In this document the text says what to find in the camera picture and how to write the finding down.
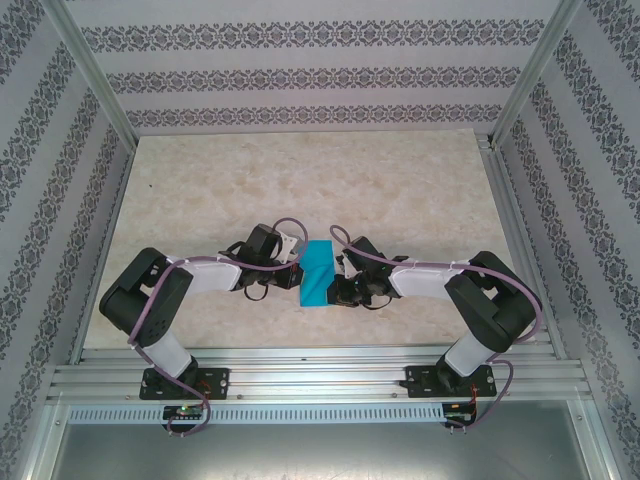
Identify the aluminium frame post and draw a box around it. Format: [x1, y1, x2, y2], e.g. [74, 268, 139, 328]
[490, 0, 587, 149]
[42, 0, 139, 149]

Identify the aluminium side rail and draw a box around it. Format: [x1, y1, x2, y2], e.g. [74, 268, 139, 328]
[68, 147, 137, 362]
[474, 130, 569, 361]

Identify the aluminium lower frame bar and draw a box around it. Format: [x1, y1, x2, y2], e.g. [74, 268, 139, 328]
[569, 399, 622, 480]
[14, 399, 69, 480]

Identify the grey metal sheet panel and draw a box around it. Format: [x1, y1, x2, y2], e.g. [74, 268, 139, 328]
[49, 422, 601, 480]

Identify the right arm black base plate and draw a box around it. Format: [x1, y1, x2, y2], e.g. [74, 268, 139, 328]
[404, 364, 498, 400]

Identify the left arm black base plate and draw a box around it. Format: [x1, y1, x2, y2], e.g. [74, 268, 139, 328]
[139, 367, 232, 401]

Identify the slotted grey cable duct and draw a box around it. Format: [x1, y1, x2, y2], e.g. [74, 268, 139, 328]
[67, 403, 446, 424]

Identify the aluminium mounting rail beam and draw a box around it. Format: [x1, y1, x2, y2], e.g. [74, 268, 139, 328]
[47, 347, 586, 404]

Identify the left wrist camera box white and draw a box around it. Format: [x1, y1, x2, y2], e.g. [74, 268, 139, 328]
[277, 231, 300, 265]

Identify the blue square paper sheet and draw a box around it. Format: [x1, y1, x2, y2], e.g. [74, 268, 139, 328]
[298, 239, 335, 308]

